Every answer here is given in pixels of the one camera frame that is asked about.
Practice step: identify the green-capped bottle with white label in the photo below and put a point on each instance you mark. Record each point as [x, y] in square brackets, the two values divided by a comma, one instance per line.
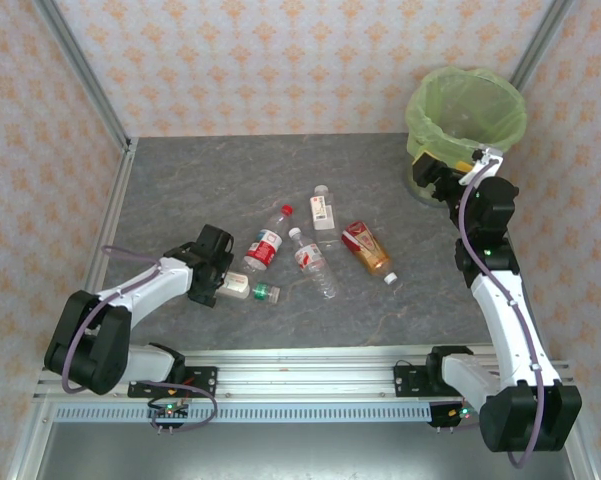
[240, 288]

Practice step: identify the green-lined trash bin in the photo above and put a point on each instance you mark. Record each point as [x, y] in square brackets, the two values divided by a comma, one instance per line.
[465, 100]

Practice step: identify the black mount plate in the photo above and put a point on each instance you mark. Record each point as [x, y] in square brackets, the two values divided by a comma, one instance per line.
[202, 380]
[407, 382]

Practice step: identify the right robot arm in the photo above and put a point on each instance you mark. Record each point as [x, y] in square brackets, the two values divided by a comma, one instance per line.
[505, 320]

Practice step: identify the circuit board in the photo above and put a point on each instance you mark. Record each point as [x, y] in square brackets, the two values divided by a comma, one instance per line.
[461, 413]
[169, 412]

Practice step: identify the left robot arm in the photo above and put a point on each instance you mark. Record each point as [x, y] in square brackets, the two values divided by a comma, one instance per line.
[145, 287]

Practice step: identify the red-capped bottle with red label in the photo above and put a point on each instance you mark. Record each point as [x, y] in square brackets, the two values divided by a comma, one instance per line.
[265, 247]

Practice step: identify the right black mount plate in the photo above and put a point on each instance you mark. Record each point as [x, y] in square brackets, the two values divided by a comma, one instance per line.
[407, 382]

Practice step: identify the flat bottle with white label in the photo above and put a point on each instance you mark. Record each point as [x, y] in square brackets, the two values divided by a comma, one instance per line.
[321, 215]

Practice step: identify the left circuit board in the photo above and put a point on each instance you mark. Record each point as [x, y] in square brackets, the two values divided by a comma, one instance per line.
[169, 412]

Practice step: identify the aluminium frame post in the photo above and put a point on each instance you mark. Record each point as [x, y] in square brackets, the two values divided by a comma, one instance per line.
[80, 65]
[540, 45]

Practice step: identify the grey metal sheet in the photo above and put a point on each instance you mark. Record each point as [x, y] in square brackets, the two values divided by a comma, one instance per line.
[305, 450]

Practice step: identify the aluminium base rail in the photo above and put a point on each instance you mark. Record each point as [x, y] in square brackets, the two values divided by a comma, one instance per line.
[305, 375]

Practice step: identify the left black mount plate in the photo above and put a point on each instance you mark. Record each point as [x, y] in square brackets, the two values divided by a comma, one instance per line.
[202, 380]

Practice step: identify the right circuit board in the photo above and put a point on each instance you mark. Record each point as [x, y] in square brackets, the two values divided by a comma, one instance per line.
[461, 413]

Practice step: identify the amber tea bottle red label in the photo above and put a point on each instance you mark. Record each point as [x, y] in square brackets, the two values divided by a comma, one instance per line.
[367, 250]

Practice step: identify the aluminium table side rail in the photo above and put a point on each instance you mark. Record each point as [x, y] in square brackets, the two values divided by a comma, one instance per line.
[112, 210]

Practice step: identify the ribbed white-capped clear bottle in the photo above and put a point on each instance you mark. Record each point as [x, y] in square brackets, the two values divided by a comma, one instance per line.
[310, 260]

